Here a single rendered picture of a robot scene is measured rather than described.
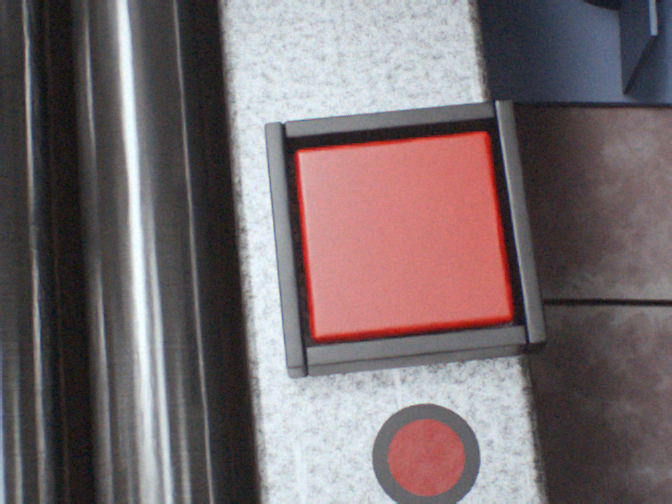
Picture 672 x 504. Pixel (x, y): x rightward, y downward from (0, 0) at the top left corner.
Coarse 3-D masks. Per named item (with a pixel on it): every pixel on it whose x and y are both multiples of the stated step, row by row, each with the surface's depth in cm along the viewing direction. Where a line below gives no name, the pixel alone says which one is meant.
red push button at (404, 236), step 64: (320, 192) 41; (384, 192) 40; (448, 192) 40; (320, 256) 40; (384, 256) 40; (448, 256) 40; (320, 320) 39; (384, 320) 39; (448, 320) 39; (512, 320) 40
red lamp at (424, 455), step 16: (400, 432) 40; (416, 432) 40; (432, 432) 40; (448, 432) 40; (400, 448) 40; (416, 448) 40; (432, 448) 40; (448, 448) 40; (400, 464) 40; (416, 464) 40; (432, 464) 40; (448, 464) 40; (400, 480) 39; (416, 480) 39; (432, 480) 39; (448, 480) 39
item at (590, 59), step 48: (480, 0) 143; (528, 0) 143; (576, 0) 143; (624, 0) 140; (528, 48) 142; (576, 48) 142; (624, 48) 139; (528, 96) 140; (576, 96) 140; (624, 96) 140
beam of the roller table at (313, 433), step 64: (256, 0) 44; (320, 0) 44; (384, 0) 44; (448, 0) 44; (256, 64) 43; (320, 64) 43; (384, 64) 43; (448, 64) 43; (256, 128) 43; (256, 192) 42; (256, 256) 41; (256, 320) 41; (256, 384) 40; (320, 384) 40; (384, 384) 40; (448, 384) 40; (512, 384) 40; (256, 448) 40; (320, 448) 40; (512, 448) 40
